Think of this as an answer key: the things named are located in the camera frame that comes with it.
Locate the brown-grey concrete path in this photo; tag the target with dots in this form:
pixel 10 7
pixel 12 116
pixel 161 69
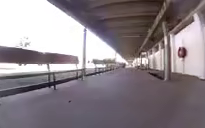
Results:
pixel 116 103

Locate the dark veranda roof with posts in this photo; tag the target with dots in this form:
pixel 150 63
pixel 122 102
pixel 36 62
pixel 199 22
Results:
pixel 130 20

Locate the brown railing with boards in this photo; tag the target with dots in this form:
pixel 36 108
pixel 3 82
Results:
pixel 23 55

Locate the faint distant tree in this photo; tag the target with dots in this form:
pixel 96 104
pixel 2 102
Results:
pixel 23 42

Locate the long white building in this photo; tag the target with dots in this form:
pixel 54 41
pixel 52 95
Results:
pixel 193 53

